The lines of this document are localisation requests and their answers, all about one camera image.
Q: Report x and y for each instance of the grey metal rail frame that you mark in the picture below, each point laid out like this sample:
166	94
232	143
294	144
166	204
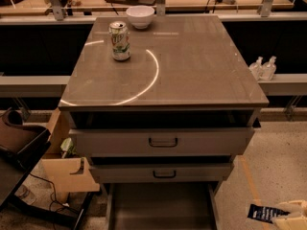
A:
39	54

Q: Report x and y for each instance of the top grey drawer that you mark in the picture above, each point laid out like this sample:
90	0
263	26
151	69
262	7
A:
169	142

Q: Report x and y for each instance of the middle grey drawer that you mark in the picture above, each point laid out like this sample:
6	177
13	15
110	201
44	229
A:
161	173

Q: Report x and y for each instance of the clear sanitizer bottle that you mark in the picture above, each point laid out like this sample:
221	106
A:
268	69
255	68

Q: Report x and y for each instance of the open bottom drawer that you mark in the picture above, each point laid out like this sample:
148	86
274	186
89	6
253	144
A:
162	206

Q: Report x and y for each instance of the dark blue rxbar wrapper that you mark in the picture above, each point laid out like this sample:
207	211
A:
264	213

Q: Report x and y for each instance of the grey drawer cabinet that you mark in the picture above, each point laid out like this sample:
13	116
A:
184	72

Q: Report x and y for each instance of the dark brown chair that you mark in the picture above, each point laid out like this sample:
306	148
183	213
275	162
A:
20	148

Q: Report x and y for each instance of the clear sanitizer bottle left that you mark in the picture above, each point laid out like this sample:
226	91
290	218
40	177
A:
255	68

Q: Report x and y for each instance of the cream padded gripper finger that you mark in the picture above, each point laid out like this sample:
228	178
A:
294	206
291	223

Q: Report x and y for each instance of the grey drawer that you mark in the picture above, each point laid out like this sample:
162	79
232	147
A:
169	142
161	173

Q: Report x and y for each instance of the green white soda can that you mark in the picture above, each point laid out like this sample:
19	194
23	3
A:
119	35

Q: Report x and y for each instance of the clear sanitizer bottle right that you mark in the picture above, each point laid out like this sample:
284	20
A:
268	69

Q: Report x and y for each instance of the white ceramic bowl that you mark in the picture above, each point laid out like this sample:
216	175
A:
140	16

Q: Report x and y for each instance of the tan cardboard box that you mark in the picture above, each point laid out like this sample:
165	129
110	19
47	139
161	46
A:
69	174

